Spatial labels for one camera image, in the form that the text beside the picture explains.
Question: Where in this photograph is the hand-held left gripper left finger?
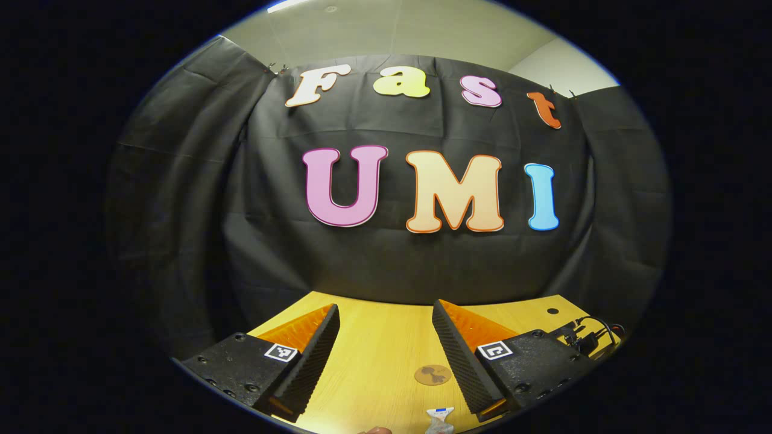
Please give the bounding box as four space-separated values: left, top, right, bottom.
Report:
180 303 341 423

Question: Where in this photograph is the wooden desktop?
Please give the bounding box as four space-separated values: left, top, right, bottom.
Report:
247 291 622 434

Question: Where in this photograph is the round wooden coaster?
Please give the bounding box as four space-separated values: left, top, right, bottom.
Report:
414 364 453 386

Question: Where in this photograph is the white toothpaste tube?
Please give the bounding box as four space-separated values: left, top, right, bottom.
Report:
425 407 456 434

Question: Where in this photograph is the black cable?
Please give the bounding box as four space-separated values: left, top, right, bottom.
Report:
576 316 617 347

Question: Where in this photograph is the ceiling light panel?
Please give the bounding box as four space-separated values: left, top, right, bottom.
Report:
267 0 317 14

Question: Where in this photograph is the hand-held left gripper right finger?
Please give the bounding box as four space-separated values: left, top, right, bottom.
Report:
432 299 595 423

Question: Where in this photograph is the black backdrop cloth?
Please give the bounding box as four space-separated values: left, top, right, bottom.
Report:
106 36 673 362

